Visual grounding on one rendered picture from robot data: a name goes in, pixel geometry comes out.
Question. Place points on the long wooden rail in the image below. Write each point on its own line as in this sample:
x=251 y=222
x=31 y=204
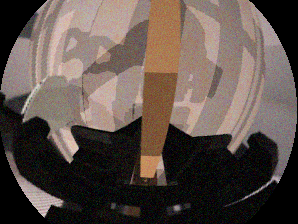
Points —
x=161 y=68

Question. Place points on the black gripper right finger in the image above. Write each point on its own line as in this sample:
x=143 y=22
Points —
x=180 y=149

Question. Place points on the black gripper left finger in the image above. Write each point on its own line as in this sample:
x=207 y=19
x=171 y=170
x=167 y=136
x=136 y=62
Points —
x=122 y=144

